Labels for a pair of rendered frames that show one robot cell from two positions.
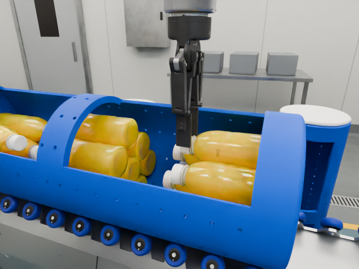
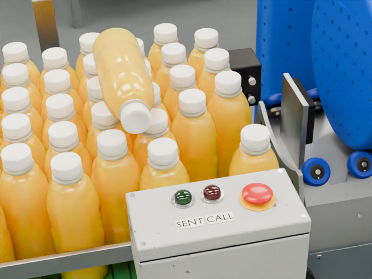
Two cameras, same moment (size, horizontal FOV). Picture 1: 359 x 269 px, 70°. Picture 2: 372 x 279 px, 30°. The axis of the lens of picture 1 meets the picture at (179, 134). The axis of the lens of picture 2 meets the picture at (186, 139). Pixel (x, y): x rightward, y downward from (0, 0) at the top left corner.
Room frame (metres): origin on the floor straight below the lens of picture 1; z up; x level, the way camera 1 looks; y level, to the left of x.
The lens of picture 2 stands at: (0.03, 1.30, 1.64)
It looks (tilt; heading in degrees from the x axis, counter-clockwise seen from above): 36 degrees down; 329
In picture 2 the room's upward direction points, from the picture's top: 3 degrees counter-clockwise
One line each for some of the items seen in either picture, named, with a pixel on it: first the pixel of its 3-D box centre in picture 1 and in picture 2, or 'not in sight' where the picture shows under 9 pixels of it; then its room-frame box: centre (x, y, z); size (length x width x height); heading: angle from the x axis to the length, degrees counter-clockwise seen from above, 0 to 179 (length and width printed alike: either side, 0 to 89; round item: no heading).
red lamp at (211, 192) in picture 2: not in sight; (212, 191); (0.55, 0.96, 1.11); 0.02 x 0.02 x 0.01
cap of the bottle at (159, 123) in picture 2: not in sight; (153, 120); (0.74, 0.93, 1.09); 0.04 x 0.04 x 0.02
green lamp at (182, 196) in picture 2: not in sight; (182, 196); (0.57, 0.99, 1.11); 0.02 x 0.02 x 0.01
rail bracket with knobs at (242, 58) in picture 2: not in sight; (238, 82); (0.94, 0.64, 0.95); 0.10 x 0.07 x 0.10; 160
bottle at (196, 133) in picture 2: not in sight; (194, 155); (0.75, 0.86, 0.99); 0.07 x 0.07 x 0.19
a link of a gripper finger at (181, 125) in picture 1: (180, 119); not in sight; (0.45, 0.00, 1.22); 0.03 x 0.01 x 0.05; 160
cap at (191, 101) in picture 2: not in sight; (192, 101); (0.75, 0.86, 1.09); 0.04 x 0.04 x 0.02
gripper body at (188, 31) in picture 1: (189, 44); not in sight; (0.48, -0.02, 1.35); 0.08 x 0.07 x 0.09; 160
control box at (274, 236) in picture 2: not in sight; (216, 236); (0.54, 0.97, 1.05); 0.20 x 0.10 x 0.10; 70
